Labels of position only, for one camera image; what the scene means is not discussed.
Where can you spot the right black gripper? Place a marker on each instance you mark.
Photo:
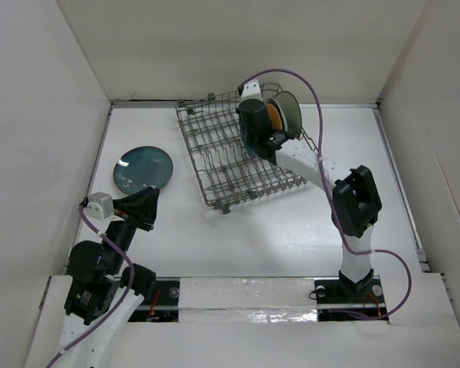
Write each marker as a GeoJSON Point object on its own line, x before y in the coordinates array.
{"type": "Point", "coordinates": [238, 110]}

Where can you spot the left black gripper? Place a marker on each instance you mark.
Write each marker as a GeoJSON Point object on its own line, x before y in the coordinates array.
{"type": "Point", "coordinates": [139, 207]}

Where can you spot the orange woven round plate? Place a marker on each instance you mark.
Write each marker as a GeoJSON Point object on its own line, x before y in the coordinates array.
{"type": "Point", "coordinates": [274, 117]}

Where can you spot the dark blue round plate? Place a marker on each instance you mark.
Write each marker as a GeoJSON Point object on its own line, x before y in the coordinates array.
{"type": "Point", "coordinates": [141, 168]}

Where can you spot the teal scalloped plate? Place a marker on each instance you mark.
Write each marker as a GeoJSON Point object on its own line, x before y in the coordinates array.
{"type": "Point", "coordinates": [244, 137]}

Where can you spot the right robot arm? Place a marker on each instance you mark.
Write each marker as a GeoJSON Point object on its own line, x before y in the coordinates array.
{"type": "Point", "coordinates": [353, 198]}

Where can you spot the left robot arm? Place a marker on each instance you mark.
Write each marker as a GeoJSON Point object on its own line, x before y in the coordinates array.
{"type": "Point", "coordinates": [106, 286]}

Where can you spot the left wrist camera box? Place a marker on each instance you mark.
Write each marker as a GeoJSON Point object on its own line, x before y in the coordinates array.
{"type": "Point", "coordinates": [99, 206]}

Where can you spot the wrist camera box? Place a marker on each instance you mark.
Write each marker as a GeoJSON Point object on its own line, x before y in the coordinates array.
{"type": "Point", "coordinates": [99, 206]}
{"type": "Point", "coordinates": [251, 90]}

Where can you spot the grey wire dish rack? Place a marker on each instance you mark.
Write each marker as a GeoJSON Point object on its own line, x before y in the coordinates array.
{"type": "Point", "coordinates": [226, 172]}

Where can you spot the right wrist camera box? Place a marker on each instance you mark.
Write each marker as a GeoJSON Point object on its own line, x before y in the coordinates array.
{"type": "Point", "coordinates": [251, 90]}

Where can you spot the white foam front rail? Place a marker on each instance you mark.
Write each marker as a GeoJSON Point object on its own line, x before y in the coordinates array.
{"type": "Point", "coordinates": [247, 300]}

